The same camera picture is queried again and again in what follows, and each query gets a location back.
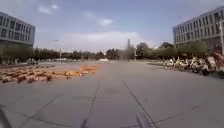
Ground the tall thin tower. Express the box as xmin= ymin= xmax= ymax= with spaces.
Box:
xmin=126 ymin=38 xmax=132 ymax=52

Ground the grey paved plaza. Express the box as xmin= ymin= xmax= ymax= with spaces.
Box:
xmin=0 ymin=59 xmax=224 ymax=128

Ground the row of trees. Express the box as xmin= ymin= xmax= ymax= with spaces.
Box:
xmin=0 ymin=40 xmax=210 ymax=64

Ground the street lamp pole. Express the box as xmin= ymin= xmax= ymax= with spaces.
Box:
xmin=54 ymin=39 xmax=63 ymax=61

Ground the robot's own part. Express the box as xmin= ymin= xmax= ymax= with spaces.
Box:
xmin=79 ymin=117 xmax=89 ymax=128
xmin=136 ymin=113 xmax=152 ymax=128

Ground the group of fallen orange bicycles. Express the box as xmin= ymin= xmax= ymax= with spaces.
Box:
xmin=0 ymin=64 xmax=98 ymax=85

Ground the row of parked bicycles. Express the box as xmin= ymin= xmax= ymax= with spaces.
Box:
xmin=161 ymin=52 xmax=224 ymax=77

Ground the grey building with window rows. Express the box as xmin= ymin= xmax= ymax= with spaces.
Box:
xmin=172 ymin=5 xmax=224 ymax=51
xmin=0 ymin=11 xmax=37 ymax=49

